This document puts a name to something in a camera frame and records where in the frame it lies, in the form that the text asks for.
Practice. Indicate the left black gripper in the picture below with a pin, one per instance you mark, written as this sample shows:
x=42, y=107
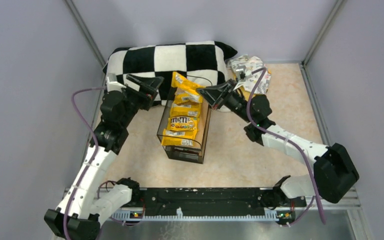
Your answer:
x=142, y=93

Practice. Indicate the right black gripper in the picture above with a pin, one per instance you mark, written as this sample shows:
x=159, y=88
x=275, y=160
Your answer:
x=225, y=96

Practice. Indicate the yellow candy bag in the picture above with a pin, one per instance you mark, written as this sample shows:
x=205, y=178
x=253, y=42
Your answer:
x=184, y=97
x=178, y=138
x=181, y=82
x=186, y=110

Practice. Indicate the yellow candy bag back side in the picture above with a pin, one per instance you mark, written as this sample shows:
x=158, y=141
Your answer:
x=186, y=110

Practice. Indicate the yellow peanut M&M bag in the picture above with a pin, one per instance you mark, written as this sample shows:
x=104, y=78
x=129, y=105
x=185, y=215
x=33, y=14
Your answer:
x=182, y=123

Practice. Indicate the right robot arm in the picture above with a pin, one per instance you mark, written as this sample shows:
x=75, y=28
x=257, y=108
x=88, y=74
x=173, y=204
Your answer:
x=331, y=171

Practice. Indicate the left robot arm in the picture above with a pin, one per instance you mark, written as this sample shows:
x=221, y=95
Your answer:
x=81, y=213

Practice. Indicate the yellow candy bag on shelf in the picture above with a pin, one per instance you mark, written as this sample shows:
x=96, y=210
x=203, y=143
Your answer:
x=178, y=138

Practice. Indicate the yellow cloth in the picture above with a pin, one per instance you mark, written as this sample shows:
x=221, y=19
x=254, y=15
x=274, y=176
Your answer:
x=260, y=77

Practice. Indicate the black white checkered pillow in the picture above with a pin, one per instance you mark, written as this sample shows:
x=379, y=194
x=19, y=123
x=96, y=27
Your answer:
x=203, y=62

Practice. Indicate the patterned white cloth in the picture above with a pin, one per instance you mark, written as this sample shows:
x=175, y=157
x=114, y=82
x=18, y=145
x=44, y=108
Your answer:
x=252, y=63

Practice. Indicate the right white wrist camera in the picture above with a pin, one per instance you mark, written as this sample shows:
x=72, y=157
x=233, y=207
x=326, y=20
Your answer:
x=240, y=71

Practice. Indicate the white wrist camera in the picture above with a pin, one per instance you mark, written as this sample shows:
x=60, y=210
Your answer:
x=240, y=71
x=112, y=84

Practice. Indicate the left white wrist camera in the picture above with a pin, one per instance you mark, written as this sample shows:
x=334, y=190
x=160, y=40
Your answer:
x=112, y=84

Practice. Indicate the black wire shelf wooden top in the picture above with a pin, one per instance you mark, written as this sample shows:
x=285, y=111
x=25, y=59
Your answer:
x=196, y=153

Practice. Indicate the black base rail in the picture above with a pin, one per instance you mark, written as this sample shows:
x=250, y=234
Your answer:
x=219, y=204

